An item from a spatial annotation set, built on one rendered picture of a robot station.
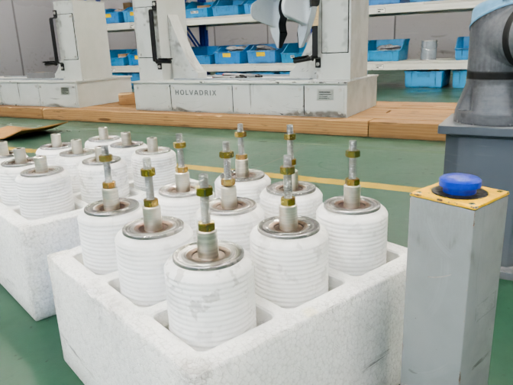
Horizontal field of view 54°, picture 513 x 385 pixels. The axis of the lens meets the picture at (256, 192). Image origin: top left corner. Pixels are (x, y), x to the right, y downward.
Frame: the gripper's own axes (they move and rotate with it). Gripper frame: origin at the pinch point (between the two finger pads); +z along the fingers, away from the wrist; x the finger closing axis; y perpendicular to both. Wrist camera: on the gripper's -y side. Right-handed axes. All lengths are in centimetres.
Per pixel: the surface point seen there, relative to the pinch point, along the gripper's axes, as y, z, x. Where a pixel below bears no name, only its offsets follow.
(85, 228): 27.9, 23.6, -12.9
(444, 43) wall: -755, 12, -338
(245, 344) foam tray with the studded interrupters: 26.5, 29.0, 16.4
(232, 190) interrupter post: 12.6, 19.5, -0.2
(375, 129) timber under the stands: -159, 44, -86
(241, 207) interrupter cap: 11.9, 21.8, 0.7
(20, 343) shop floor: 33, 47, -32
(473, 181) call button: 7.9, 14.0, 29.8
